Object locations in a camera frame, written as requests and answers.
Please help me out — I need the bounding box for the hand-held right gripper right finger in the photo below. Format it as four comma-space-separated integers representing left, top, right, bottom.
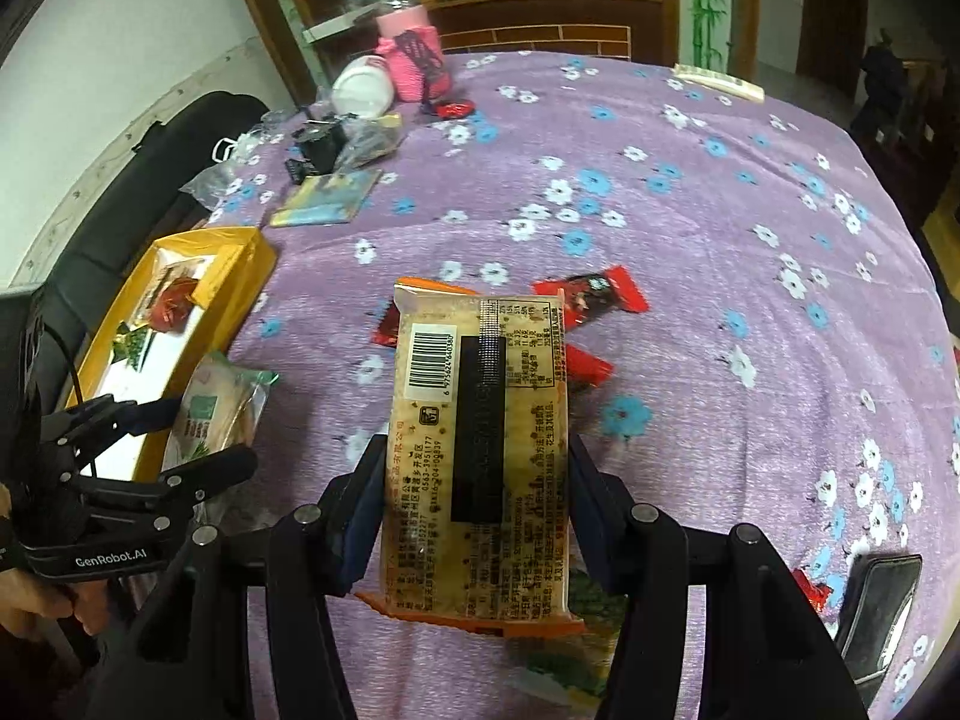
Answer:
566, 433, 878, 720

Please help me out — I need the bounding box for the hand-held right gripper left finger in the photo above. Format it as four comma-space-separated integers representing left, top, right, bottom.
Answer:
112, 431, 391, 720

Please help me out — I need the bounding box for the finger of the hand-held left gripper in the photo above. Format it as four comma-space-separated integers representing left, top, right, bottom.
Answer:
41, 397, 182, 455
64, 444, 260, 530

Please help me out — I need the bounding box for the round cracker packet green label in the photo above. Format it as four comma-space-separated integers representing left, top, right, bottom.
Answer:
161, 351, 280, 477

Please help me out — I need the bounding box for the green peas packet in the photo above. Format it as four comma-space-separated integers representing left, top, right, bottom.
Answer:
510, 570, 631, 698
112, 322, 158, 372

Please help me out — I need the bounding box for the clear biscuit packet orange edge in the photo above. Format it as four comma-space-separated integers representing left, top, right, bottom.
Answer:
354, 277, 587, 638

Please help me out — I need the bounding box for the yellow cardboard box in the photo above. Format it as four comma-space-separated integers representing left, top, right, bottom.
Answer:
66, 226, 278, 481

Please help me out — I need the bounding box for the person's left hand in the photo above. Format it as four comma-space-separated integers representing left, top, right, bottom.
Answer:
0, 574, 113, 642

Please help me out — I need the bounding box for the purple floral tablecloth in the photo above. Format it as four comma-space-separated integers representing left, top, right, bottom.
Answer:
150, 49, 960, 720

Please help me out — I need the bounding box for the black chair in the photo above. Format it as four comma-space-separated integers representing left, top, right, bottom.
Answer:
0, 90, 271, 421

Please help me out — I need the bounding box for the clear plastic bag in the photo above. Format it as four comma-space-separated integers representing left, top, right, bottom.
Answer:
180, 109, 301, 211

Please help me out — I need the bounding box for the green blue book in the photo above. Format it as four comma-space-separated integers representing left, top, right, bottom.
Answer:
268, 167, 383, 228

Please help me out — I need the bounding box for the black smartphone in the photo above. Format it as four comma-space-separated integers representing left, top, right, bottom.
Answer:
832, 553, 923, 687

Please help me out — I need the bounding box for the black electronic device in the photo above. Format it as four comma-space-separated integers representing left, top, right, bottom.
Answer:
283, 116, 350, 185

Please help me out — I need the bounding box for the clear bag of seeds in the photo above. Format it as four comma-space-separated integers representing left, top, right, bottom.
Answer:
334, 112, 406, 170

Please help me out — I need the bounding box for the white round container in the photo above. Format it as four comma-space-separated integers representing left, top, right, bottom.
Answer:
331, 56, 395, 119

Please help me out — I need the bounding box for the pink knitted bottle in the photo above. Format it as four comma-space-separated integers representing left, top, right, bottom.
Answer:
373, 0, 455, 104

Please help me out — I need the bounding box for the white remote control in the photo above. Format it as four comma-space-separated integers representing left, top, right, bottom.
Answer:
673, 61, 766, 104

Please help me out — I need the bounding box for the wooden cabinet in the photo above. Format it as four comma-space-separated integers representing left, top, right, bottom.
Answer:
217, 0, 680, 65

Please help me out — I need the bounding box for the wooden door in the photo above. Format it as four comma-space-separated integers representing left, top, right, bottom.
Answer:
795, 0, 871, 98

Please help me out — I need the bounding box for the black cable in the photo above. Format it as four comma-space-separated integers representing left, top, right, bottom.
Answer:
45, 322, 83, 410

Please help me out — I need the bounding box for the bamboo wall sticker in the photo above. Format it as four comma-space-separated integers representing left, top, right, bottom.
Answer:
686, 0, 732, 68

